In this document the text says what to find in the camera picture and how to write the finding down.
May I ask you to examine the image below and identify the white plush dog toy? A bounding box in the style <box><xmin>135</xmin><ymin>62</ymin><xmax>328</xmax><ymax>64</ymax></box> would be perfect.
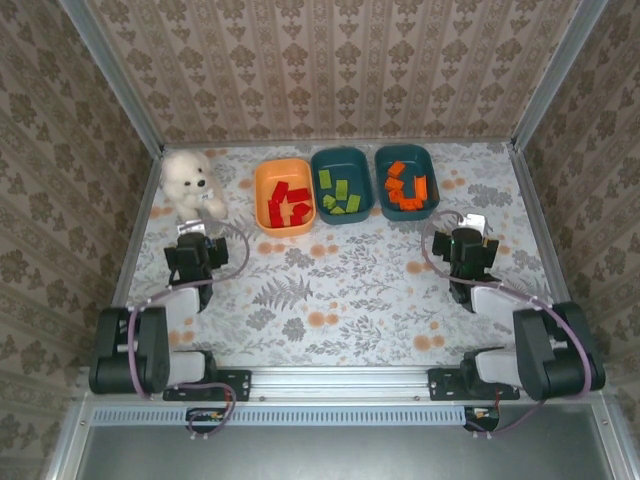
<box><xmin>159</xmin><ymin>149</ymin><xmax>229</xmax><ymax>221</ymax></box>

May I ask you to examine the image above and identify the floral table cover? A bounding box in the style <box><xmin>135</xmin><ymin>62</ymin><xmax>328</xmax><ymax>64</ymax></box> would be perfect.
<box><xmin>107</xmin><ymin>142</ymin><xmax>576</xmax><ymax>369</ymax></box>

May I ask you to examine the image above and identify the teal plastic bin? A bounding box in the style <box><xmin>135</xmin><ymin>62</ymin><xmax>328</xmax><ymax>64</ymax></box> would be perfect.
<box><xmin>310</xmin><ymin>146</ymin><xmax>376</xmax><ymax>225</ymax></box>
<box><xmin>373</xmin><ymin>143</ymin><xmax>441</xmax><ymax>223</ymax></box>

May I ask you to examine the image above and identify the orange plastic bin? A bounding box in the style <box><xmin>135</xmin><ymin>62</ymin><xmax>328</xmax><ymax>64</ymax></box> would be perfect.
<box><xmin>253</xmin><ymin>157</ymin><xmax>317</xmax><ymax>238</ymax></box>

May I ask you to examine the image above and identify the black connector box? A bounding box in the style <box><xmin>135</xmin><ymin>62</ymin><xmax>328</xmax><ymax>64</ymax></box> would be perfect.
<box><xmin>463</xmin><ymin>405</ymin><xmax>501</xmax><ymax>434</ymax></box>
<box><xmin>185</xmin><ymin>407</ymin><xmax>227</xmax><ymax>435</ymax></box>

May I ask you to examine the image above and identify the grey metal panel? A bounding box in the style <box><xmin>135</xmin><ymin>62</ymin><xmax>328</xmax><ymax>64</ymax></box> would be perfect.
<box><xmin>44</xmin><ymin>404</ymin><xmax>631</xmax><ymax>480</ymax></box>

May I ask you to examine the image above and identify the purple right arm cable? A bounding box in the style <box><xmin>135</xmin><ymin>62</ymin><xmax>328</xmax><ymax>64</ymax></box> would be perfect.
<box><xmin>421</xmin><ymin>209</ymin><xmax>601</xmax><ymax>439</ymax></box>

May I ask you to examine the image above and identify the aluminium table edge rail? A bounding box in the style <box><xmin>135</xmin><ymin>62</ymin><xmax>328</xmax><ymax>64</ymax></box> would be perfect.
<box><xmin>97</xmin><ymin>147</ymin><xmax>166</xmax><ymax>369</ymax></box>
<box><xmin>507</xmin><ymin>142</ymin><xmax>591</xmax><ymax>366</ymax></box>
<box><xmin>162</xmin><ymin>138</ymin><xmax>516</xmax><ymax>149</ymax></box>

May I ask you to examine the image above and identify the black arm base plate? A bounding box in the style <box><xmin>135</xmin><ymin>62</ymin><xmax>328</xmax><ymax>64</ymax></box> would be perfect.
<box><xmin>163</xmin><ymin>368</ymin><xmax>252</xmax><ymax>402</ymax></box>
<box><xmin>427</xmin><ymin>368</ymin><xmax>521</xmax><ymax>402</ymax></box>

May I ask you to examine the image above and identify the aluminium frame post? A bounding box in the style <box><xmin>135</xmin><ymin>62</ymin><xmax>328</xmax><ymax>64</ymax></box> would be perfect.
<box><xmin>510</xmin><ymin>0</ymin><xmax>610</xmax><ymax>151</ymax></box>
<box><xmin>57</xmin><ymin>0</ymin><xmax>166</xmax><ymax>154</ymax></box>

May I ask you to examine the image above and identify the grey slotted cable duct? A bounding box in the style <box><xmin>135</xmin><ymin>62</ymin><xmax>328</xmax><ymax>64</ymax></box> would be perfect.
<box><xmin>92</xmin><ymin>405</ymin><xmax>469</xmax><ymax>427</ymax></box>

